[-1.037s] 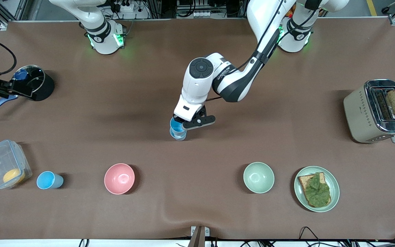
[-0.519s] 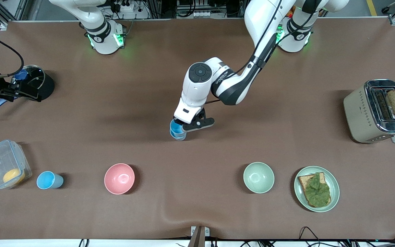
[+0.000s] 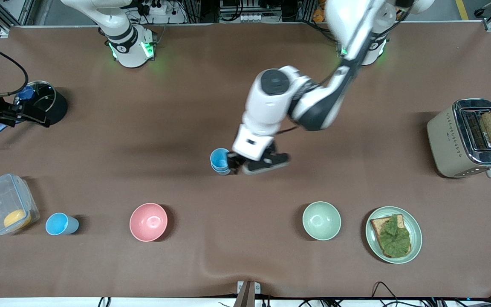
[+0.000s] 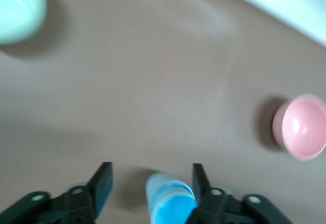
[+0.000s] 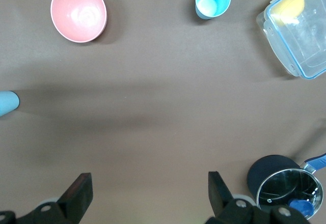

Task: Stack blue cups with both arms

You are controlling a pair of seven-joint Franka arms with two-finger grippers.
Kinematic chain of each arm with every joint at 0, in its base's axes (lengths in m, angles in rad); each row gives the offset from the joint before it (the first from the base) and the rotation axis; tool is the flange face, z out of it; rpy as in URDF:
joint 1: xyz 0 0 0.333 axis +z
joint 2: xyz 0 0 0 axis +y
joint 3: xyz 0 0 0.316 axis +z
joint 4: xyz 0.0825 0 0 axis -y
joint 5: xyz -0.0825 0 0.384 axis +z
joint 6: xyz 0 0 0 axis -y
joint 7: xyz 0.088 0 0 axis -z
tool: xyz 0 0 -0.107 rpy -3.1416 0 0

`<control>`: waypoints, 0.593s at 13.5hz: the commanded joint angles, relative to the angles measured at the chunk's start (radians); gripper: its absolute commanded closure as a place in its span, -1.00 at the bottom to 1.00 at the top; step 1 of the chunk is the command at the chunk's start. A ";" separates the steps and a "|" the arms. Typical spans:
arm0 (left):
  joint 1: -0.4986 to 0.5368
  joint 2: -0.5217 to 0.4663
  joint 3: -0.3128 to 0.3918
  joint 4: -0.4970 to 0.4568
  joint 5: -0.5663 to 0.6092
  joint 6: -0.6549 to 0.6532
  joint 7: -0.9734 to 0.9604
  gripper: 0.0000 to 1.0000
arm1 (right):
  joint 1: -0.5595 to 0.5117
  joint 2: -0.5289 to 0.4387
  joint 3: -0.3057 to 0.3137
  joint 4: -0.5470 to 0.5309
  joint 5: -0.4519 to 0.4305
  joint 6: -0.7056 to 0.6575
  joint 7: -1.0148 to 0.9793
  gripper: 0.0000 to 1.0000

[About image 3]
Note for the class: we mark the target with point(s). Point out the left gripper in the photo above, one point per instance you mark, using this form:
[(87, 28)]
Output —
[(236, 161)]

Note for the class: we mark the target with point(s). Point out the blue cup holding white paper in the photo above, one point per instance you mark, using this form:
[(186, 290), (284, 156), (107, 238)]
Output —
[(222, 172)]

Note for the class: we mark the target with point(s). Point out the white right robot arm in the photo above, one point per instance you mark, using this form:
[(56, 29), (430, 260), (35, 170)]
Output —
[(128, 47)]

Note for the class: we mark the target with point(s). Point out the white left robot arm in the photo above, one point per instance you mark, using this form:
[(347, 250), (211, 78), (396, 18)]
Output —
[(313, 106)]

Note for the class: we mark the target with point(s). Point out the glass lid with blue knob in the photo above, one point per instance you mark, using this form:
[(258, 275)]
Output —
[(43, 94)]

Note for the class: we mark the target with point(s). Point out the brown table mat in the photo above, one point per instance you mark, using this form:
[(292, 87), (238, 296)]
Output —
[(143, 128)]

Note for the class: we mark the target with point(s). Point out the pale green bowl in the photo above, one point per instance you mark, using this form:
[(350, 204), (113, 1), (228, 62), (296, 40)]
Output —
[(321, 220)]

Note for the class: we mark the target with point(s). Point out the pink bowl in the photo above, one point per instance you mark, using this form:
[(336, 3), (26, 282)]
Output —
[(148, 221)]

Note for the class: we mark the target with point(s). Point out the metal table clamp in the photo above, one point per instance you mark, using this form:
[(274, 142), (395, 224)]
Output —
[(247, 294)]

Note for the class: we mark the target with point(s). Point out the white connector strip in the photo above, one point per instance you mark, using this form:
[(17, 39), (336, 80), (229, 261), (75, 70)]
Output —
[(252, 18)]

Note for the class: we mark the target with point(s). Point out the toast slice under lettuce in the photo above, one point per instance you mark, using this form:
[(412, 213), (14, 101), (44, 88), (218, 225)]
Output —
[(377, 224)]

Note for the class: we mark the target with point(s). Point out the bag of orange buns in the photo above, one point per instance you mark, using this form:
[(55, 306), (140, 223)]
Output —
[(319, 16)]

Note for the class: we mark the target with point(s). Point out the white power strip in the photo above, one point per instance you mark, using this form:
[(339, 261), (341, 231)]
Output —
[(156, 7)]

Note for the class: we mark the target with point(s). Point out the green lettuce leaf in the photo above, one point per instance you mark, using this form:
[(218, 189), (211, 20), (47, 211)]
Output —
[(394, 238)]

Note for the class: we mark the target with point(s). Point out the pale green plate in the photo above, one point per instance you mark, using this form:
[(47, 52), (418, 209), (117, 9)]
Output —
[(416, 230)]

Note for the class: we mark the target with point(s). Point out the beige and chrome toaster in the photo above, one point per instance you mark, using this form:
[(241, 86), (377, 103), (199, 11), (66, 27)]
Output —
[(446, 140)]

